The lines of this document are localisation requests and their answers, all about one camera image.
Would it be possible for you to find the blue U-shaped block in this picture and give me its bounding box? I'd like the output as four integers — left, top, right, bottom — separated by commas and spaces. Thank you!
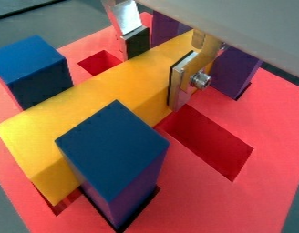
0, 36, 170, 228

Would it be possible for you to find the red slotted board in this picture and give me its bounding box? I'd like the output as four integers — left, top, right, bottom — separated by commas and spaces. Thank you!
0, 29, 299, 233

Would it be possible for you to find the yellow rectangular block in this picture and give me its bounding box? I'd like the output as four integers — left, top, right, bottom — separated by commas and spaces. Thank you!
0, 31, 194, 205

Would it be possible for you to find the purple U-shaped block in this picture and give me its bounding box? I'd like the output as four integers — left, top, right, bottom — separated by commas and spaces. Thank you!
151, 11, 262, 100

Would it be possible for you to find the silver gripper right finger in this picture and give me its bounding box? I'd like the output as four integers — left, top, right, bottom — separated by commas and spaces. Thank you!
167, 29, 223, 111

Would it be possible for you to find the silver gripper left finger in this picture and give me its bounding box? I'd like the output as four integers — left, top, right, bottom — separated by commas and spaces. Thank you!
101, 0, 149, 60

